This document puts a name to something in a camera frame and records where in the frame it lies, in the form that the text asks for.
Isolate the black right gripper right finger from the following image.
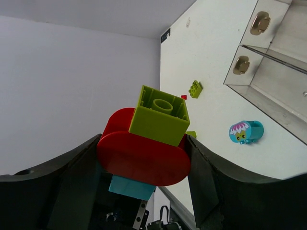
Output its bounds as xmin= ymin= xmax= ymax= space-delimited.
xmin=186 ymin=136 xmax=307 ymax=230

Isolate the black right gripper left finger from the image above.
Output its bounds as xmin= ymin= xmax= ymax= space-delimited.
xmin=0 ymin=135 xmax=101 ymax=230

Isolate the small light blue lego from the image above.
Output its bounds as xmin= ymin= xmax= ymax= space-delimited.
xmin=108 ymin=175 xmax=156 ymax=201

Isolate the teal flower face lego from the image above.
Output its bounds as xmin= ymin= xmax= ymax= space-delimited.
xmin=228 ymin=121 xmax=264 ymax=144

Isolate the red rounded lego brick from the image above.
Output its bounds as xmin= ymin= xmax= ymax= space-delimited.
xmin=96 ymin=108 xmax=191 ymax=186

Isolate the lime green square lego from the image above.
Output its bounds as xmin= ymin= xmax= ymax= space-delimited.
xmin=129 ymin=85 xmax=190 ymax=146

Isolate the lime green long lego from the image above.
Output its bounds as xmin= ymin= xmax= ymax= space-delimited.
xmin=186 ymin=131 xmax=197 ymax=138

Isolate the lime green lego brick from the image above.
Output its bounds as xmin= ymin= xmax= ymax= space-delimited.
xmin=189 ymin=80 xmax=203 ymax=98

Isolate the clear tiered plastic organizer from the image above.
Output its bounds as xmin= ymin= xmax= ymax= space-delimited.
xmin=224 ymin=0 xmax=307 ymax=143

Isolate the left blue corner sticker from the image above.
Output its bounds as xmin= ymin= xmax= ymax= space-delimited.
xmin=160 ymin=28 xmax=171 ymax=44

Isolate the aluminium table edge rail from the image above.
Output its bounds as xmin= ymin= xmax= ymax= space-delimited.
xmin=159 ymin=186 xmax=198 ymax=230

